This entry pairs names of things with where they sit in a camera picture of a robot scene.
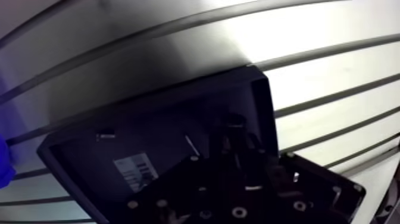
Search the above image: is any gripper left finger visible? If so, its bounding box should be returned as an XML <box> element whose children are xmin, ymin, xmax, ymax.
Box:
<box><xmin>120</xmin><ymin>114</ymin><xmax>261</xmax><ymax>224</ymax></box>

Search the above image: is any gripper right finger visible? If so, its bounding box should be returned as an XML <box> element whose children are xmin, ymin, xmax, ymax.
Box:
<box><xmin>249</xmin><ymin>133</ymin><xmax>366</xmax><ymax>224</ymax></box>

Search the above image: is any steel bolt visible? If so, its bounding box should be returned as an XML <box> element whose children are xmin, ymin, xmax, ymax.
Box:
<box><xmin>184</xmin><ymin>134</ymin><xmax>201</xmax><ymax>157</ymax></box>
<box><xmin>95</xmin><ymin>129</ymin><xmax>117</xmax><ymax>142</ymax></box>

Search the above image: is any blue bin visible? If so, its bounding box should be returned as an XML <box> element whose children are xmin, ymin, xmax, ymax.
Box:
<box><xmin>0</xmin><ymin>133</ymin><xmax>17</xmax><ymax>190</ymax></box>

